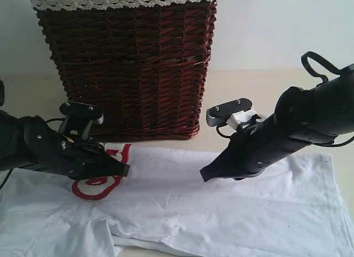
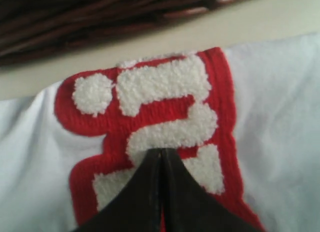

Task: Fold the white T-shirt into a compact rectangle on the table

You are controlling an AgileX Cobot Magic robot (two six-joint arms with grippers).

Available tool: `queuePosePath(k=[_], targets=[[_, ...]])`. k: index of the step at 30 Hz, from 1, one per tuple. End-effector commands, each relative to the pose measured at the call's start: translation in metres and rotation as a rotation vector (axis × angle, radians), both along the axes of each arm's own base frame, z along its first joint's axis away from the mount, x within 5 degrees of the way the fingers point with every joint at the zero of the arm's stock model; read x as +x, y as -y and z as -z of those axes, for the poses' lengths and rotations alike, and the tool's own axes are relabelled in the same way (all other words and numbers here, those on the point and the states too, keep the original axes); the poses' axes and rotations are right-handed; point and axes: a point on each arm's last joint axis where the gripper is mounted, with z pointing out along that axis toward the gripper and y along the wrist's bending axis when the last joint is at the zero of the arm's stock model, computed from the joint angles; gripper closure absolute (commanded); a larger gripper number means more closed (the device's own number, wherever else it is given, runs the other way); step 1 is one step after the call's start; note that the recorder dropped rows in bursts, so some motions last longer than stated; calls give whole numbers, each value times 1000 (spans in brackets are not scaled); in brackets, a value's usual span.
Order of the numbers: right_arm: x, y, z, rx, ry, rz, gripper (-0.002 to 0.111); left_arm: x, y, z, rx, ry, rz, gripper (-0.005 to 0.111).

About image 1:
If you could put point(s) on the dark red wicker basket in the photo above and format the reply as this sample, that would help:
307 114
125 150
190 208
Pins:
145 66

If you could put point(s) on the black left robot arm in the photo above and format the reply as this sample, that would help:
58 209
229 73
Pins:
29 143

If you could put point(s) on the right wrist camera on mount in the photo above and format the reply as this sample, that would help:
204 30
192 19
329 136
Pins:
232 113

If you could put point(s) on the white t-shirt with red lettering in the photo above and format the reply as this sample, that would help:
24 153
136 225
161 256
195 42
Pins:
293 208

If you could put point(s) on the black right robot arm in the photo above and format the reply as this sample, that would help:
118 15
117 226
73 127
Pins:
301 118

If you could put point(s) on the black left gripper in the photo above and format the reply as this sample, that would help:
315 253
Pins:
76 158

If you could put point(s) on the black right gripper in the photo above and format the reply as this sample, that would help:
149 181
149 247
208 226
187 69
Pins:
248 154

